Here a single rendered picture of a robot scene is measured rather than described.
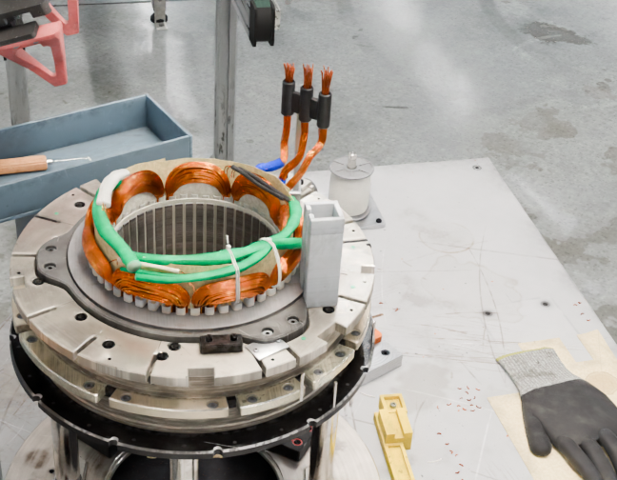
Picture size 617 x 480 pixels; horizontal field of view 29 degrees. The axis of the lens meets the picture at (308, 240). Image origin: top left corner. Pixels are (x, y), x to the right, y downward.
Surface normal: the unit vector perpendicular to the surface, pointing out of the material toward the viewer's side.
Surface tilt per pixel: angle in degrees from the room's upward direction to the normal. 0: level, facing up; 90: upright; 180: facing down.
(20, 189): 90
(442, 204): 0
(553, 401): 14
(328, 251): 90
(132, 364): 0
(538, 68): 0
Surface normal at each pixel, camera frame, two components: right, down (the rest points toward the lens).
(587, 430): -0.02, -0.69
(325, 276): 0.21, 0.57
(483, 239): 0.06, -0.82
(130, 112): 0.54, 0.51
